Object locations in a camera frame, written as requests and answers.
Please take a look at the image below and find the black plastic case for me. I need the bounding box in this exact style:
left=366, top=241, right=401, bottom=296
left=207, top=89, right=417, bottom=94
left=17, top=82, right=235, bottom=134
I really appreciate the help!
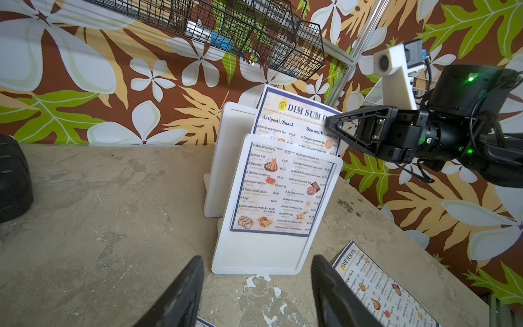
left=0, top=134, right=34, bottom=223

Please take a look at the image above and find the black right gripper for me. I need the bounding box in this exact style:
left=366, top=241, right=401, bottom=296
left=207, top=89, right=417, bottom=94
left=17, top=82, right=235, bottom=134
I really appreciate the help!
left=325, top=106, right=466, bottom=164

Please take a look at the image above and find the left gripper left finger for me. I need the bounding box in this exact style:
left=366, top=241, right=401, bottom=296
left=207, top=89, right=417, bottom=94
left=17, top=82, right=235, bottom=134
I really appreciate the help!
left=134, top=256, right=204, bottom=327

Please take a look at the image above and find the white menu holder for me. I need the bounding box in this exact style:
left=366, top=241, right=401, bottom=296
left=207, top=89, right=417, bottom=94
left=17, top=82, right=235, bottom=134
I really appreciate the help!
left=211, top=134, right=343, bottom=275
left=204, top=102, right=259, bottom=218

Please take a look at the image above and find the dim sum menu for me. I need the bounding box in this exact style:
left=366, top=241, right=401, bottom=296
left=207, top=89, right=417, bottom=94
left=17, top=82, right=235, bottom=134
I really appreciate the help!
left=333, top=241, right=440, bottom=326
left=230, top=86, right=340, bottom=237
left=195, top=317, right=215, bottom=327

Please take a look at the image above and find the blue object in basket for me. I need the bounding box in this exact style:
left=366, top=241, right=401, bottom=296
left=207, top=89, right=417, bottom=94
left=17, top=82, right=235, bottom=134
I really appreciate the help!
left=211, top=32, right=234, bottom=52

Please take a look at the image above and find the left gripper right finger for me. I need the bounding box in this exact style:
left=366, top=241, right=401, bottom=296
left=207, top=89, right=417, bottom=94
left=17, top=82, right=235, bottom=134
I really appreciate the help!
left=311, top=255, right=381, bottom=327

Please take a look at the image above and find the black wire basket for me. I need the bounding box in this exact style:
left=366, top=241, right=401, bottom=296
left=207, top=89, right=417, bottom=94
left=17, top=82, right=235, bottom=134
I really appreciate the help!
left=84, top=1, right=325, bottom=80

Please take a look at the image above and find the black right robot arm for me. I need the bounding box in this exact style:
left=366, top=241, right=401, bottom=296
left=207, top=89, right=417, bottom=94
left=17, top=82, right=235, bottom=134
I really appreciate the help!
left=326, top=65, right=522, bottom=188

